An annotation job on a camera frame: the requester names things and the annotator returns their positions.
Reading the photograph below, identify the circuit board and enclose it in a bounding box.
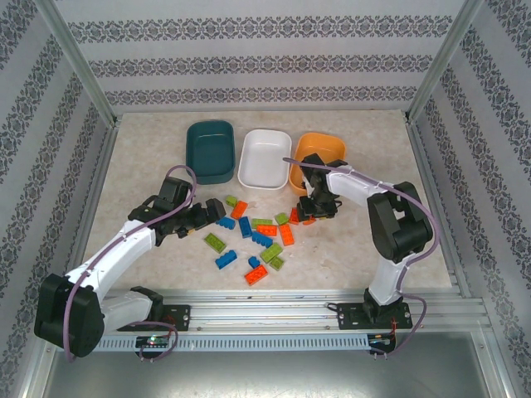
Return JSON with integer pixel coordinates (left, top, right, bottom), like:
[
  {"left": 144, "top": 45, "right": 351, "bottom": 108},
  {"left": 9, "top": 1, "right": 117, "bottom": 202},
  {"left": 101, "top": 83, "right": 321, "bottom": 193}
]
[
  {"left": 135, "top": 335, "right": 172, "bottom": 348},
  {"left": 368, "top": 332, "right": 397, "bottom": 347}
]

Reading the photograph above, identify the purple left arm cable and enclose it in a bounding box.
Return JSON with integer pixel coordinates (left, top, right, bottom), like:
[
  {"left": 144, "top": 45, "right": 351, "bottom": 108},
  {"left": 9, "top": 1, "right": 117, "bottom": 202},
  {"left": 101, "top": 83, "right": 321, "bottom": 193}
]
[{"left": 66, "top": 164, "right": 198, "bottom": 362}]

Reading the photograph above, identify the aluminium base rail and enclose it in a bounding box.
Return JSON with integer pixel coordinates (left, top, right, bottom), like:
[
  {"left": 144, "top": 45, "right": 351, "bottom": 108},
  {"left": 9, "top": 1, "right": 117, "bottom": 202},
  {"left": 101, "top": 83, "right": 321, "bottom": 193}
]
[{"left": 39, "top": 289, "right": 489, "bottom": 336}]

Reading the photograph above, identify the orange plastic container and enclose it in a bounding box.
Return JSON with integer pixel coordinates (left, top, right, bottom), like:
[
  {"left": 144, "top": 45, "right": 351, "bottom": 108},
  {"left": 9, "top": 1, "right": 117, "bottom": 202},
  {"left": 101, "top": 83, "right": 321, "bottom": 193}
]
[{"left": 289, "top": 132, "right": 348, "bottom": 198}]

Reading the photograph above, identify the white plastic container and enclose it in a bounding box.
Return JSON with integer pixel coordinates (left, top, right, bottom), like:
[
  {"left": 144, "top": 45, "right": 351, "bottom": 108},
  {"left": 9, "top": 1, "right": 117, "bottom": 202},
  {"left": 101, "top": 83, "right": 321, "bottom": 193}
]
[{"left": 237, "top": 129, "right": 293, "bottom": 191}]

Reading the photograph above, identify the black right mount plate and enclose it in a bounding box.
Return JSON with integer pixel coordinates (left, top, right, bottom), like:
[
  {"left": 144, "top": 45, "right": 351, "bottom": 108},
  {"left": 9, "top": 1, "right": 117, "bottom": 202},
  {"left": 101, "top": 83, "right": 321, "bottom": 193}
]
[{"left": 336, "top": 301, "right": 412, "bottom": 332}]

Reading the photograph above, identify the white slotted cable duct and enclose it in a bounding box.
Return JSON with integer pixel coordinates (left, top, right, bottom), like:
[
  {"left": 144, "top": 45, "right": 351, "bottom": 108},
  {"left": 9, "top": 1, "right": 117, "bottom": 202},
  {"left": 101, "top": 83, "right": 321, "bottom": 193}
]
[{"left": 56, "top": 334, "right": 370, "bottom": 352}]

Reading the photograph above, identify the black mount plate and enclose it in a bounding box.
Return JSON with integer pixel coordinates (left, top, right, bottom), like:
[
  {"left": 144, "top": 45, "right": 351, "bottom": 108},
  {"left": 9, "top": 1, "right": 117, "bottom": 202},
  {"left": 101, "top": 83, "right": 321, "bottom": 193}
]
[
  {"left": 118, "top": 304, "right": 192, "bottom": 332},
  {"left": 336, "top": 301, "right": 412, "bottom": 332}
]

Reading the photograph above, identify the aluminium right frame post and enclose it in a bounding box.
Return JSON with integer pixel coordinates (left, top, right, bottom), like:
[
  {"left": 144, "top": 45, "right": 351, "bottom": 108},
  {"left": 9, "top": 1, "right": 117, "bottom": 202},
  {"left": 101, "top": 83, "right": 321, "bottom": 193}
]
[{"left": 408, "top": 0, "right": 485, "bottom": 121}]

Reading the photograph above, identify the left circuit board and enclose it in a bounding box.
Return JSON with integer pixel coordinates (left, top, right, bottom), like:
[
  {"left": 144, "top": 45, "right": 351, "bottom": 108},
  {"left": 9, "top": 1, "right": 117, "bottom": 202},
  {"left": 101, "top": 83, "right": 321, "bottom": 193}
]
[{"left": 135, "top": 335, "right": 172, "bottom": 348}]

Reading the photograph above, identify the aluminium right side rail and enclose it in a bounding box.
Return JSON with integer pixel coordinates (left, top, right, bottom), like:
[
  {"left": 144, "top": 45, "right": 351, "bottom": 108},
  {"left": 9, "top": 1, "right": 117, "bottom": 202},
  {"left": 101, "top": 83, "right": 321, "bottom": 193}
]
[{"left": 405, "top": 115, "right": 474, "bottom": 299}]

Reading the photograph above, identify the black left mount plate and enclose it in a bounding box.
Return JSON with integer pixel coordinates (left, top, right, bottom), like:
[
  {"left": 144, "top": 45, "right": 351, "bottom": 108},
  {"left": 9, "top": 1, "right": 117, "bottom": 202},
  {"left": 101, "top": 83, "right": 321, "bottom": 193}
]
[{"left": 118, "top": 304, "right": 192, "bottom": 332}]

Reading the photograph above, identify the aluminium left side rail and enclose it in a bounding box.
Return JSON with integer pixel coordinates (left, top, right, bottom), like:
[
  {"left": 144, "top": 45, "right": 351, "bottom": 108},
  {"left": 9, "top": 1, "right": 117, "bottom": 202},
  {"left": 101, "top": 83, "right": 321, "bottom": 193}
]
[{"left": 39, "top": 118, "right": 122, "bottom": 328}]

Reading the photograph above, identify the aluminium left frame post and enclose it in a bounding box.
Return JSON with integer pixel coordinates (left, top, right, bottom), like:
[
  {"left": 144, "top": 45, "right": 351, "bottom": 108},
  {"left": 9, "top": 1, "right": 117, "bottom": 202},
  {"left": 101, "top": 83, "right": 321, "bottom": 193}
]
[{"left": 32, "top": 0, "right": 121, "bottom": 128}]

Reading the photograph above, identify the aluminium frame post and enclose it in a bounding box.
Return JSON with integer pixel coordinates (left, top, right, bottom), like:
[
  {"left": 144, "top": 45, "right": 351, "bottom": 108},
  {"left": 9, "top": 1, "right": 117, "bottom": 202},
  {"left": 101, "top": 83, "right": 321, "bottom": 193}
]
[
  {"left": 32, "top": 0, "right": 121, "bottom": 128},
  {"left": 408, "top": 0, "right": 485, "bottom": 121}
]

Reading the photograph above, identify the teal plastic container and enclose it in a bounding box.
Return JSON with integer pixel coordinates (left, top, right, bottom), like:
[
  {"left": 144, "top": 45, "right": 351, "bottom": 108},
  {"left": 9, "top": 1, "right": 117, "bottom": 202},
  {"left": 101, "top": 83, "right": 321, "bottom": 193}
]
[{"left": 185, "top": 119, "right": 237, "bottom": 186}]

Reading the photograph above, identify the right circuit board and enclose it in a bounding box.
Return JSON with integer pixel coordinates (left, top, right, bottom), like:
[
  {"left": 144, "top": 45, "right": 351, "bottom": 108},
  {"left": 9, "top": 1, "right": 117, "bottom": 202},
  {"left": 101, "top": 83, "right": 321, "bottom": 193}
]
[{"left": 368, "top": 332, "right": 397, "bottom": 347}]

